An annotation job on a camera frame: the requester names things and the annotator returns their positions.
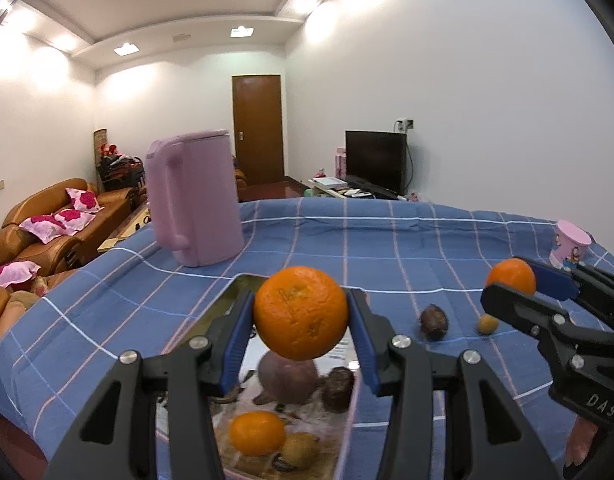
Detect pink kettle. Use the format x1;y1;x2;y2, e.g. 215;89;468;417
145;129;244;267

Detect small orange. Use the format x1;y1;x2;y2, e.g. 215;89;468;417
486;257;537;295
229;410;288;457

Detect wooden coffee table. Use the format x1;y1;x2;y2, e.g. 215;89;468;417
98;202;154;254

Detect person's right hand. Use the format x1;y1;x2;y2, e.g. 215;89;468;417
564;415;605;466

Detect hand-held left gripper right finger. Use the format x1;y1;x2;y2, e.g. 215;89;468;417
346;289;560;480

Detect dark purple passion fruit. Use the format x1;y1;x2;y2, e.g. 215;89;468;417
419;304;449;342

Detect black television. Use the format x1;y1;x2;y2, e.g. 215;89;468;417
345;130;408;200

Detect pink metal tin box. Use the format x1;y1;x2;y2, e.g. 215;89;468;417
157;274;370;480

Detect black power cable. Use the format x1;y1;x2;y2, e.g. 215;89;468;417
406;132;416;196

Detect brown wooden door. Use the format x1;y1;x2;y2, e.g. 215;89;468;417
232;75;286;186

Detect yellow-brown round fruit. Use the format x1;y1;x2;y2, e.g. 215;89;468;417
279;431;320;467

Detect pink cartoon cup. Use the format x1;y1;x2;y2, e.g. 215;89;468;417
550;219;592;268

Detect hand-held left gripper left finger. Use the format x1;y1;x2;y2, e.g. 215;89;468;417
46;290;258;480

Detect large orange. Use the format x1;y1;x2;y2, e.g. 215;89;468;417
253;266;350;361

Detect wrinkled brown passion fruit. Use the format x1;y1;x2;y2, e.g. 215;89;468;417
321;366;357;413

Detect blue checked tablecloth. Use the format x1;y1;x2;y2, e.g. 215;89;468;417
0;196;614;480

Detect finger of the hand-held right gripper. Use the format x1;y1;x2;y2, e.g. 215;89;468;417
480;282;590;378
516;256;614;313

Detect dark cluttered shelf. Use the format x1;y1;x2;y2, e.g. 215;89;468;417
93;129;148;195

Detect purple sweet potato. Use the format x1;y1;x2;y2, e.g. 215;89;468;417
254;350;320;406

